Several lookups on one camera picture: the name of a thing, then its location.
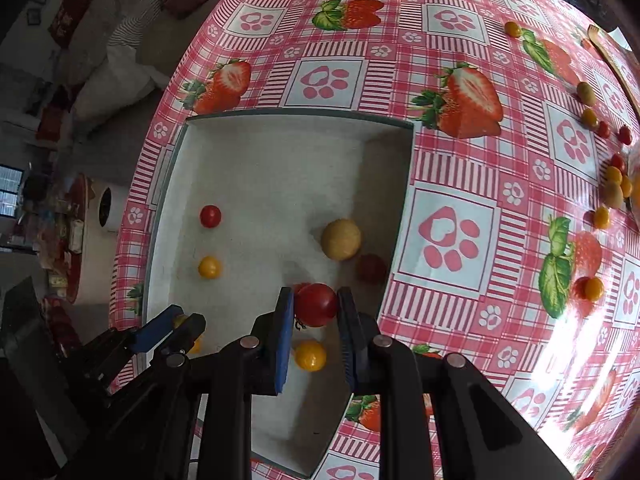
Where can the greenish brown longan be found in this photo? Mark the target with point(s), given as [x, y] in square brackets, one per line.
[586, 92]

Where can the red wall hanging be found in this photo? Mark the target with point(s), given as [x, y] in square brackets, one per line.
[67, 12]

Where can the clear glass bowl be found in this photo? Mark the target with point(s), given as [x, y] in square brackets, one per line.
[634, 185]

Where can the white pillow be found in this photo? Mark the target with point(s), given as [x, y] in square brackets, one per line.
[115, 80]

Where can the striped pillow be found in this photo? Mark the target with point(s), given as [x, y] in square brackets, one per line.
[140, 10]

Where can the white cylindrical appliance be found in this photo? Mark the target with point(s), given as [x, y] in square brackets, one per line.
[107, 210]

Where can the pink strawberry print tablecloth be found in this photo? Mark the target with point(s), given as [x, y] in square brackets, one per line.
[450, 310]

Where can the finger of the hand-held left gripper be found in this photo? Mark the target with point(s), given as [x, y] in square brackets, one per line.
[192, 327]
[155, 332]

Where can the red cherry tomato with stem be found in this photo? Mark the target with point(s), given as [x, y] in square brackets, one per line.
[316, 305]

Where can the dark brown cherry tomato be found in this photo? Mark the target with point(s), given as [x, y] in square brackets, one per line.
[590, 118]

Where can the white foam tray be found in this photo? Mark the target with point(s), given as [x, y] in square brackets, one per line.
[260, 200]

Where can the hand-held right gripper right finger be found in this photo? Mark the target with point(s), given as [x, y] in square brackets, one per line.
[350, 342]

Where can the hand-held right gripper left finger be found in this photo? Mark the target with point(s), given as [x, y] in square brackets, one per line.
[283, 345]

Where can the round red side table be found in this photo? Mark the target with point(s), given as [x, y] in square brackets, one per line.
[65, 240]

